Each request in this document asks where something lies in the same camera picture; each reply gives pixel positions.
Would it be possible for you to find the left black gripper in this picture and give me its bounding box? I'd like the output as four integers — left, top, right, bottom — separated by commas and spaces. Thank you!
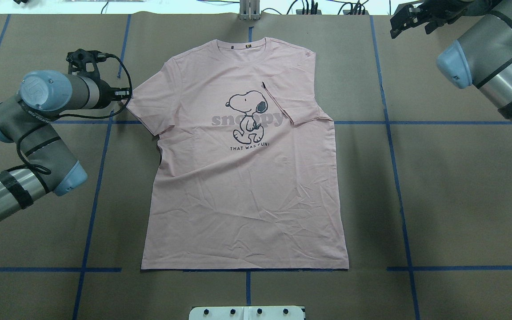
101, 84, 132, 107

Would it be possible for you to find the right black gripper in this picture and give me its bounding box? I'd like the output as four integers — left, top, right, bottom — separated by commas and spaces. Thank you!
390, 0, 470, 39

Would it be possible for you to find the pink Snoopy t-shirt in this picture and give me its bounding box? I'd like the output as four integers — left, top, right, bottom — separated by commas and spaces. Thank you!
128, 38, 349, 270

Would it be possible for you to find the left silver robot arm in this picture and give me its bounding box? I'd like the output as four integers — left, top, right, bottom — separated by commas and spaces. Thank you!
0, 70, 133, 221

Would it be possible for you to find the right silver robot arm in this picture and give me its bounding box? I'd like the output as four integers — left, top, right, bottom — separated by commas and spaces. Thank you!
390, 0, 512, 122

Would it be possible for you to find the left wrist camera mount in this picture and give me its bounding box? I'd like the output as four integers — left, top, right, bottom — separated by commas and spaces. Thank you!
65, 48, 107, 78

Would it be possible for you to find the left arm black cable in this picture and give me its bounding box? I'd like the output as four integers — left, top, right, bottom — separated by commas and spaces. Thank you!
16, 53, 133, 175

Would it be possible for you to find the aluminium frame post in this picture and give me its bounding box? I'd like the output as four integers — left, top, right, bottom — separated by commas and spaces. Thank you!
238, 0, 261, 21

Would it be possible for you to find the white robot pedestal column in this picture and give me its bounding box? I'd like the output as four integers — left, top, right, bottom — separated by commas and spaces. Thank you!
188, 305, 307, 320

